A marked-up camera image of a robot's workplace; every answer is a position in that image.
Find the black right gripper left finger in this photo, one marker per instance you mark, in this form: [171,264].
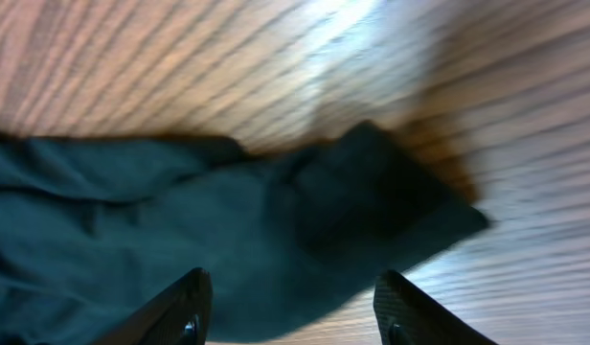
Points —
[179,315]

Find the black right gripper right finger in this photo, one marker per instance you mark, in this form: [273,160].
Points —
[406,315]

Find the black t-shirt with white logo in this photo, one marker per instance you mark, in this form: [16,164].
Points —
[91,230]

